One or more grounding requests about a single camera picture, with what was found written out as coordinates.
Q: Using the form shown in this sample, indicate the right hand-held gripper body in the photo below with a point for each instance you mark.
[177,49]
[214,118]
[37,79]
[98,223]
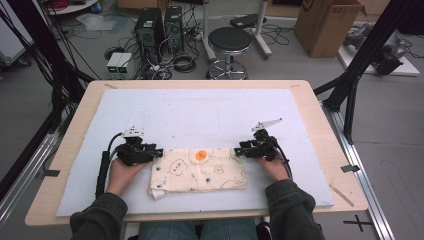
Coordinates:
[261,148]

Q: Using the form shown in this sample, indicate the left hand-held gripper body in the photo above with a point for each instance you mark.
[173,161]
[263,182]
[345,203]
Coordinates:
[135,151]

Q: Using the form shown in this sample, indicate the cream printed cloth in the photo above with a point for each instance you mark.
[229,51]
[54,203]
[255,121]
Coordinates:
[200,173]

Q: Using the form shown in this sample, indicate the person's right hand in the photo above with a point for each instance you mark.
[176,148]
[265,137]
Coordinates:
[275,168]

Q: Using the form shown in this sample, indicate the person's left hand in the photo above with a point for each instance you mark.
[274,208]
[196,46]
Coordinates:
[123,176]

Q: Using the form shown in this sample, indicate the white foam mat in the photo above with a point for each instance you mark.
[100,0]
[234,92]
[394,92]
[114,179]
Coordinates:
[200,110]

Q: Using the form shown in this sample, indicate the person's left leg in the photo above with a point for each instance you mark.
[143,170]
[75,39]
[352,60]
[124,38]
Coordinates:
[166,231]

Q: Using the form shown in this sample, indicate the person's leg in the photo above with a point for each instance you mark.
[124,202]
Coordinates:
[230,230]
[166,231]

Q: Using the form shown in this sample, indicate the person's right leg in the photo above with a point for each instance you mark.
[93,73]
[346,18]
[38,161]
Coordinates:
[230,230]

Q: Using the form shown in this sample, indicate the black tape piece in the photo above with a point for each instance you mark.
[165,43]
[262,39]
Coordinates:
[51,173]
[350,168]

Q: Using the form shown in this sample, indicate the white power supply box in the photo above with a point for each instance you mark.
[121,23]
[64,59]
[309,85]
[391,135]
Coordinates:
[113,61]
[125,63]

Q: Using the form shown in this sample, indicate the thin wooden stick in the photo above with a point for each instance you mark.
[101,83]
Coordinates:
[341,195]

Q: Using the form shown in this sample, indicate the black round stool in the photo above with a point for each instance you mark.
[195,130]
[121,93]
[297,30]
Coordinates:
[230,39]

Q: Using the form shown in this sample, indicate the white metal stand leg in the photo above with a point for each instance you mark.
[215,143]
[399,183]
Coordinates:
[261,33]

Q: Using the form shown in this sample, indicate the large black computer tower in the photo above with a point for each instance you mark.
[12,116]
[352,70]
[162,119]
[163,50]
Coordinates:
[148,33]

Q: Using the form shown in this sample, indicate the slim black computer tower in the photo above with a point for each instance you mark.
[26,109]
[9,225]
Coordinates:
[174,28]

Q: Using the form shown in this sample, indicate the black tape cross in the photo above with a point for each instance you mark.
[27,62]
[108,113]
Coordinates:
[358,222]

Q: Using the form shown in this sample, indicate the black flat device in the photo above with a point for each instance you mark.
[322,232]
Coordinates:
[245,20]

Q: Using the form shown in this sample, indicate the clear plastic sheet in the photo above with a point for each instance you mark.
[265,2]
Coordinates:
[96,21]

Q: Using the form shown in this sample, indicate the brown cardboard box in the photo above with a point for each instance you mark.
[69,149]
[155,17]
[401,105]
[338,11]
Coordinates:
[326,26]

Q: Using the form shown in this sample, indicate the black machine part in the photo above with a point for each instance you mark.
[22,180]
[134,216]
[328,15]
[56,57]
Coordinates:
[388,61]

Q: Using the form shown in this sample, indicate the white round table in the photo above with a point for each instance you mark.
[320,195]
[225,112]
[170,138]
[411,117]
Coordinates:
[76,7]

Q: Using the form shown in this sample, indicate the white floor board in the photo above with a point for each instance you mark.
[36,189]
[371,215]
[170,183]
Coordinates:
[406,68]

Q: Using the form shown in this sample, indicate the aluminium rail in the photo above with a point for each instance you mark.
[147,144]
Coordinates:
[366,186]
[26,173]

